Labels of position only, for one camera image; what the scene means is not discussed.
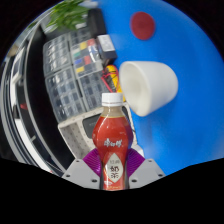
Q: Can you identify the black box with white label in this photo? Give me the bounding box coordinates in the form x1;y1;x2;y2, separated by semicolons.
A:
96;34;118;63

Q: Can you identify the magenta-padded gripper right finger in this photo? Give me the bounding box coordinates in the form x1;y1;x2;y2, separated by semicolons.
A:
125;148;167;190

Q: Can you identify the clear organizer with coloured parts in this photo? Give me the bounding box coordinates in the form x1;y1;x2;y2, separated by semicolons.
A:
68;37;105;80

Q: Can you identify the flat round red coaster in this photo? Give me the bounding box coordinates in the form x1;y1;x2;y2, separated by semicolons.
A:
129;11;156;41

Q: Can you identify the white cup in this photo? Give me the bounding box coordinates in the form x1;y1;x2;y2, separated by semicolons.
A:
118;60;179;118

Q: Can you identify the flat black case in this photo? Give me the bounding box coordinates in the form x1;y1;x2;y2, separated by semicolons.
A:
81;8;108;37

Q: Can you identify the green potted plant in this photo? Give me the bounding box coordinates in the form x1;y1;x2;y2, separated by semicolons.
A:
46;0;100;33

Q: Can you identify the red drink bottle white cap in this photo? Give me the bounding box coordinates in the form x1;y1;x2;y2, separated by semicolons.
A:
91;92;134;191

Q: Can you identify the grey small-parts drawer cabinet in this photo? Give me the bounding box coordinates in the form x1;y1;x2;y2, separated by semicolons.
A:
77;71;108;113
44;65;85;123
68;28;93;44
42;33;73;78

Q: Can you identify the beige dotted storage bin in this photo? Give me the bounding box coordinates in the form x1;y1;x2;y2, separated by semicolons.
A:
57;105;145;162

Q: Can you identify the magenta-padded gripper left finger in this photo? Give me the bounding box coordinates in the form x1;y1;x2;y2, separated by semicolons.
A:
62;148;102;190

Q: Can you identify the black wall shelf unit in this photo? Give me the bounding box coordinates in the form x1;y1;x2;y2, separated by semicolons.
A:
0;26;69;175

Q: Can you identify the yellow multimeter with red leads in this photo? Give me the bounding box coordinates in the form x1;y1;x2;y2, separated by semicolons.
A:
101;64;127;103

